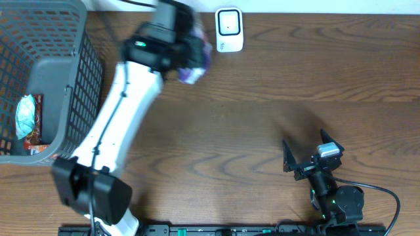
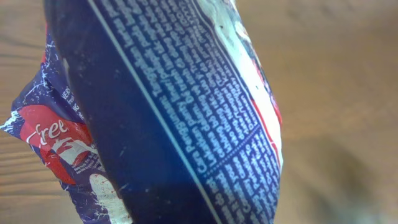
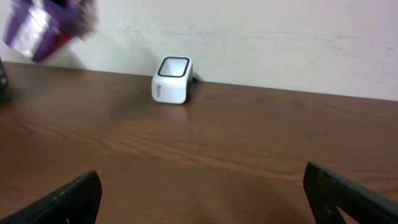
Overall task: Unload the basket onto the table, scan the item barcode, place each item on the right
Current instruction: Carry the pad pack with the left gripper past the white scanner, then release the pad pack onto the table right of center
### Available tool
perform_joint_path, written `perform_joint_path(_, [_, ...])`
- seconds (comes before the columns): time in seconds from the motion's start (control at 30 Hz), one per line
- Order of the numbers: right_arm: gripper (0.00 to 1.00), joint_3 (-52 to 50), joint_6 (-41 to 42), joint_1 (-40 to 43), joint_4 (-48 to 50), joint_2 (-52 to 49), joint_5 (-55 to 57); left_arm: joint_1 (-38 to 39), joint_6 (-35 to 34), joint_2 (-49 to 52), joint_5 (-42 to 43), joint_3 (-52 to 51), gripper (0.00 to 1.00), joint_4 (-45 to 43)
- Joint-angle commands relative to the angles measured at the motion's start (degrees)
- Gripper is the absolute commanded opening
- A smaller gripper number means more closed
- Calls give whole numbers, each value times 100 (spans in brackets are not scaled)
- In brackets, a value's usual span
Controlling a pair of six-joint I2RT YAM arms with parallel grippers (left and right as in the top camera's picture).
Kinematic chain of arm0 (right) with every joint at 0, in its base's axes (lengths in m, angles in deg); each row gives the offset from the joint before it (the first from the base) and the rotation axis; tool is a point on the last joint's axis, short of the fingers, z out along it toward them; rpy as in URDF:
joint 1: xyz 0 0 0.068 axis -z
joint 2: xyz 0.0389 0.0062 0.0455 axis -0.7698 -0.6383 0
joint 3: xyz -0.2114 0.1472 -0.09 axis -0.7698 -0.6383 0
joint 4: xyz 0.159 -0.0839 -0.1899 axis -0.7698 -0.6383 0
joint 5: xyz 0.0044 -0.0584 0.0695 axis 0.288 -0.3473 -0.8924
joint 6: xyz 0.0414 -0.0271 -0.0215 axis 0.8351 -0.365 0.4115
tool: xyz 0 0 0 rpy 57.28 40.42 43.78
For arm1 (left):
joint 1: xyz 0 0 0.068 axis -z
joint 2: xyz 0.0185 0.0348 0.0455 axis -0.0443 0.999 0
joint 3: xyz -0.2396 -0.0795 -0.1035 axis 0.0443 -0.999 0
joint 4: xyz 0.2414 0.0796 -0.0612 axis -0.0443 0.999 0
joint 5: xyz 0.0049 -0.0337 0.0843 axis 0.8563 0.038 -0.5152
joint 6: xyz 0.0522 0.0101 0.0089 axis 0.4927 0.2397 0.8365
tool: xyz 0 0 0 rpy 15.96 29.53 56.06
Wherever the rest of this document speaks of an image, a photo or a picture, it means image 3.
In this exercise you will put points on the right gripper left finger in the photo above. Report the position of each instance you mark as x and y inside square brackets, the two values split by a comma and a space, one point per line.
[75, 202]

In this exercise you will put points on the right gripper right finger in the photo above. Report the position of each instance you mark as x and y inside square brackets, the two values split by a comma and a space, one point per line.
[329, 192]

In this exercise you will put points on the purple tissue pack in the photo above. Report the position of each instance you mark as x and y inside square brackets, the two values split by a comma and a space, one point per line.
[37, 29]

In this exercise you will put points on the white barcode scanner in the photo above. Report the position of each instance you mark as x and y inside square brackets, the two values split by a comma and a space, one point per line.
[172, 80]

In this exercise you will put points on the dark grey plastic basket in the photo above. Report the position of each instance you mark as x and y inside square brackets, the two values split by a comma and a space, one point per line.
[4, 82]

